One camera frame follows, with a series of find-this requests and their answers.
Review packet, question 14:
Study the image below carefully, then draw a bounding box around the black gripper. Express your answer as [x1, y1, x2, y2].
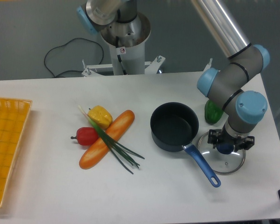
[207, 129, 255, 152]

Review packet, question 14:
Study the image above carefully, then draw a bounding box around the glass lid blue knob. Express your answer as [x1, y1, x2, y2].
[198, 132, 246, 175]

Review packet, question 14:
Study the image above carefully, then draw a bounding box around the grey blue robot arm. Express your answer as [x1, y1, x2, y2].
[77, 0, 270, 154]

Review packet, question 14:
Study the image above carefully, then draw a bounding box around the green bell pepper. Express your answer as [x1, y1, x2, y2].
[204, 100, 224, 125]

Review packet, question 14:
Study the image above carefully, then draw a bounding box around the green spring onion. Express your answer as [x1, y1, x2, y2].
[72, 99, 146, 175]

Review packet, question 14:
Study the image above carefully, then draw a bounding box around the yellow bell pepper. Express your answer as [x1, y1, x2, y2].
[87, 105, 113, 129]

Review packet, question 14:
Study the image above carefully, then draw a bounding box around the orange baguette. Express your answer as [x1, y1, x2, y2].
[78, 109, 135, 170]

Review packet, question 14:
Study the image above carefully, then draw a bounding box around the red bell pepper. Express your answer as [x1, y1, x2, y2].
[70, 127, 99, 146]

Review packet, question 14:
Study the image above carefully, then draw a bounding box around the yellow woven basket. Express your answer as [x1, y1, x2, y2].
[0, 98, 33, 207]

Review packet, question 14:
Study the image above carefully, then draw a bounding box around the dark saucepan blue handle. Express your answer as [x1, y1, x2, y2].
[150, 102, 221, 188]

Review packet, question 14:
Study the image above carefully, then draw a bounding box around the white pedestal base frame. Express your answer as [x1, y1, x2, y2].
[81, 55, 213, 77]

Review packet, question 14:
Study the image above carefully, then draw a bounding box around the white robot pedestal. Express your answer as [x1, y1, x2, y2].
[101, 13, 151, 75]

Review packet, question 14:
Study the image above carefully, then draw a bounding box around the black cable on floor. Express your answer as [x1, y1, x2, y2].
[44, 37, 105, 78]

